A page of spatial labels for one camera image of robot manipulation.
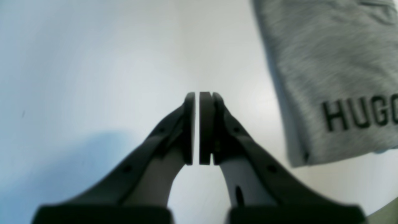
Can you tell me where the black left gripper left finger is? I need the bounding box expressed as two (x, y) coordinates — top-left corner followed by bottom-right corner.
(33, 92), (195, 224)

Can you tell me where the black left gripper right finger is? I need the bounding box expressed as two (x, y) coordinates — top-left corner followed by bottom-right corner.
(199, 92), (367, 224)

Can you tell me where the grey T-shirt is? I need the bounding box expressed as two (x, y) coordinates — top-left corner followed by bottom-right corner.
(253, 0), (398, 167)

